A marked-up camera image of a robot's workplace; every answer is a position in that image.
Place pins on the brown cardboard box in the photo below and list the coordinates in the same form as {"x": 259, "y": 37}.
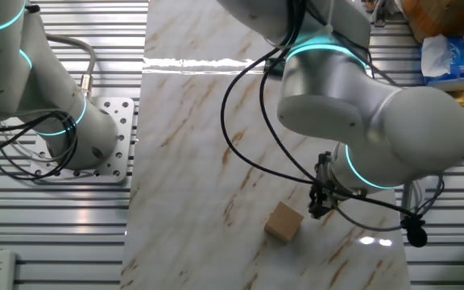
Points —
{"x": 445, "y": 18}

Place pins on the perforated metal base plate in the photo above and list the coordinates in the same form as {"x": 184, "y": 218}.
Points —
{"x": 122, "y": 121}

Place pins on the blue tissue pack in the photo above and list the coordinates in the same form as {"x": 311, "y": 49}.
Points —
{"x": 453, "y": 60}

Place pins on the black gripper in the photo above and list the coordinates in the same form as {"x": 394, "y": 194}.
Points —
{"x": 324, "y": 181}

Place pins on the small metal bracket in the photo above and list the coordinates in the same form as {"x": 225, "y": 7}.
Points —
{"x": 380, "y": 15}

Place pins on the white marble pattern mat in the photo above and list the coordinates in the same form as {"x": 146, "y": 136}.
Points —
{"x": 195, "y": 181}

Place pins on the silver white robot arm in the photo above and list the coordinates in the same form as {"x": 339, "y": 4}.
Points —
{"x": 377, "y": 121}

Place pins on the small brown cardboard block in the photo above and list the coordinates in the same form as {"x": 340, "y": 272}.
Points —
{"x": 283, "y": 222}

